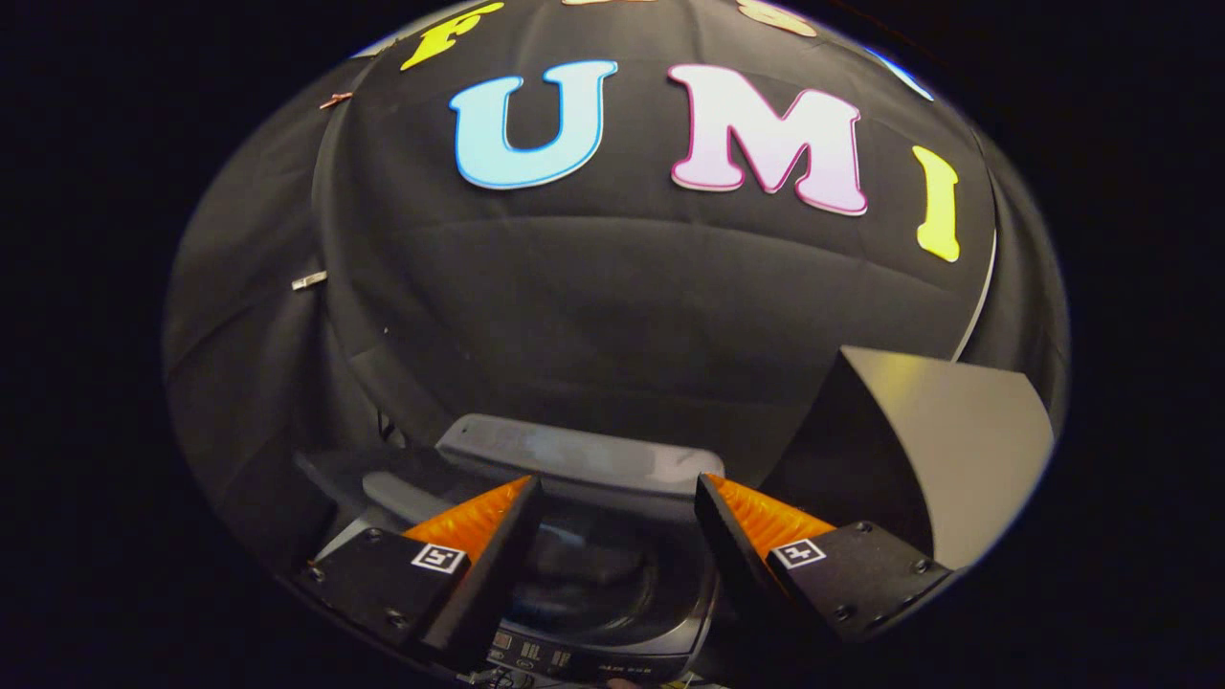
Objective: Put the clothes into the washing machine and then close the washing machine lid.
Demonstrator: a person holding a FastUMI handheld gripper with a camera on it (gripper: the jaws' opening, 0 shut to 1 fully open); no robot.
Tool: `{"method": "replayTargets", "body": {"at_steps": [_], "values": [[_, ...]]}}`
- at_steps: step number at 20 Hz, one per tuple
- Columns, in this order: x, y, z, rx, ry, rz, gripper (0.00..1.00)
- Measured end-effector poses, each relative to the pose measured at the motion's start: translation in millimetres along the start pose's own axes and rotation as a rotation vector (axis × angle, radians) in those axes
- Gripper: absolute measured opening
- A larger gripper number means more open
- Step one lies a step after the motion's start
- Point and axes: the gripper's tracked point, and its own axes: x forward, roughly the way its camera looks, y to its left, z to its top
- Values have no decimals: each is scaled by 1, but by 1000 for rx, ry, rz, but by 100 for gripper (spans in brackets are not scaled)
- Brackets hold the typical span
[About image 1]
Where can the dark grey washing machine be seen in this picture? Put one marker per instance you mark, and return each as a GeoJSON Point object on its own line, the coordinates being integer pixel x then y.
{"type": "Point", "coordinates": [612, 660]}

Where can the grey washing machine lid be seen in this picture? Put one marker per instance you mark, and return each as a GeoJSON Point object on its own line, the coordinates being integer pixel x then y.
{"type": "Point", "coordinates": [574, 450]}

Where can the black backdrop cloth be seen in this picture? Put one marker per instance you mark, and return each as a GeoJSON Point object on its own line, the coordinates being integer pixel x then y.
{"type": "Point", "coordinates": [612, 306]}

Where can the red clip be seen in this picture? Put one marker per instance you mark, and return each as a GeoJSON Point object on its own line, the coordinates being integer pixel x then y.
{"type": "Point", "coordinates": [335, 99]}

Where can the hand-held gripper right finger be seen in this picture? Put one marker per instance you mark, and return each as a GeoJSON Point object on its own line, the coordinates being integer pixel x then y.
{"type": "Point", "coordinates": [737, 565]}

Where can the black topped cabinet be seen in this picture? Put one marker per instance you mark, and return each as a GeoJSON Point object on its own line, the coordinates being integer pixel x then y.
{"type": "Point", "coordinates": [957, 450]}

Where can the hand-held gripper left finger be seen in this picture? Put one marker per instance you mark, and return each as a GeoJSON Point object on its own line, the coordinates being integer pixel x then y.
{"type": "Point", "coordinates": [478, 593]}

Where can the silver clip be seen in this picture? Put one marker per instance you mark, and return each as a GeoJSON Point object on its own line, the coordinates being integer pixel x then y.
{"type": "Point", "coordinates": [308, 280]}

